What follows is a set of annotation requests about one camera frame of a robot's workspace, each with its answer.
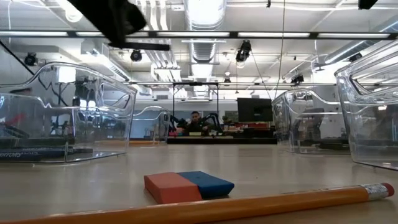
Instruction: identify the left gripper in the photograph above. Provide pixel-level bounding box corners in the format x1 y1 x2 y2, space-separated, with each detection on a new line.
67 0 147 48

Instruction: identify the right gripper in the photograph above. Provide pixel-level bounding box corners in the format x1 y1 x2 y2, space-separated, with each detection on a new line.
358 0 379 10

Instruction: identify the red eraser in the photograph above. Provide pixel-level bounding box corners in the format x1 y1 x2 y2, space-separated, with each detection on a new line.
144 172 203 205

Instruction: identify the orange pencil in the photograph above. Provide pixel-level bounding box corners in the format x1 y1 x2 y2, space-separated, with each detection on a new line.
0 182 396 224

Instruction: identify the clear plastic bin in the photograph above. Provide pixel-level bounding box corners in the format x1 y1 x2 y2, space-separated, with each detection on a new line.
129 105 172 146
272 88 352 156
0 61 137 164
334 39 398 172

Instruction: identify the person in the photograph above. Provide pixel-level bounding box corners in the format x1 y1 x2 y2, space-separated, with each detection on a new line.
183 111 215 137

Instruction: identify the black monitor screen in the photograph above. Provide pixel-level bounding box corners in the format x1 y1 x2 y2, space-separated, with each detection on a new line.
237 97 274 123

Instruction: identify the silver ventilation duct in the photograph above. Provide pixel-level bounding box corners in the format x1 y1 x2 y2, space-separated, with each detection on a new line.
183 0 228 63

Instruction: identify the black metal table frame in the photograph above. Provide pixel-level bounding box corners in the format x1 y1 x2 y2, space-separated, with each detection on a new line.
167 136 278 145

